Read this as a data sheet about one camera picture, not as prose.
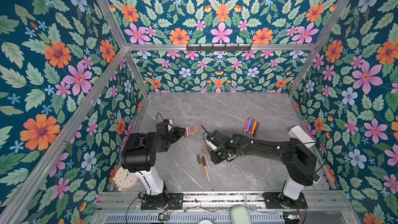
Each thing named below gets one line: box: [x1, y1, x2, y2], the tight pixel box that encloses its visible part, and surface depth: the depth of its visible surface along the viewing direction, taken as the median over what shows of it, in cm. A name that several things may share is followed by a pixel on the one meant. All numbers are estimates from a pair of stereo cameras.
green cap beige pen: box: [196, 154, 206, 179], surface depth 88 cm
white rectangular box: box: [288, 125, 316, 148], surface depth 95 cm
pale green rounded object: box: [230, 204, 252, 224], surface depth 69 cm
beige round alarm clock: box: [112, 166, 139, 191], surface depth 78 cm
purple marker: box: [248, 118, 255, 134], surface depth 101 cm
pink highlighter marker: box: [243, 116, 251, 133], surface depth 103 cm
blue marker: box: [246, 116, 253, 132], surface depth 103 cm
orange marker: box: [250, 119, 258, 135], surface depth 101 cm
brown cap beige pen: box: [201, 156, 211, 182], surface depth 86 cm
